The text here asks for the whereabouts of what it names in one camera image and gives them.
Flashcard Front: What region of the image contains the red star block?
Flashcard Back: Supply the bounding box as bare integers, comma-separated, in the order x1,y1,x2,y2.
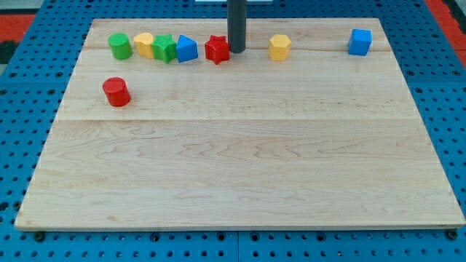
205,35,230,65

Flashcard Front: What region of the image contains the blue triangular block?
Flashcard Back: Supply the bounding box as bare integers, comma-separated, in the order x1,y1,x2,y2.
176,35,198,63

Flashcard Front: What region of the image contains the light wooden board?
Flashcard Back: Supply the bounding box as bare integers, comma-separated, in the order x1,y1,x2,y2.
15,18,465,231

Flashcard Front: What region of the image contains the yellow hexagon block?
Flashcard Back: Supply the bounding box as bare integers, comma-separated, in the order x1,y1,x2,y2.
269,34,291,61

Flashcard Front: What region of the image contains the green star block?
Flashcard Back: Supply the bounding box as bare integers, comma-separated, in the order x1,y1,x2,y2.
151,34,177,63

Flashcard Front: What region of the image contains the red cylinder block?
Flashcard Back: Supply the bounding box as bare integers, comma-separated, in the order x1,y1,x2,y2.
103,77,131,107

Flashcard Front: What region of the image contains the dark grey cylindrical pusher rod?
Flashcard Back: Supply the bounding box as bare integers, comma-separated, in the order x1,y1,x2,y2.
226,0,247,53

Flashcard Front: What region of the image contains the yellow heart block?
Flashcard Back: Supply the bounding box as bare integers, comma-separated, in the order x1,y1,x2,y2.
133,33,154,59

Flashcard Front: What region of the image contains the green cylinder block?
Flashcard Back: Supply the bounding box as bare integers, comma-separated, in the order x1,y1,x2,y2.
108,33,133,60

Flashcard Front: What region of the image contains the blue cube block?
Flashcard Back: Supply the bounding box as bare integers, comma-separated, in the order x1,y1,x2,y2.
348,28,372,56

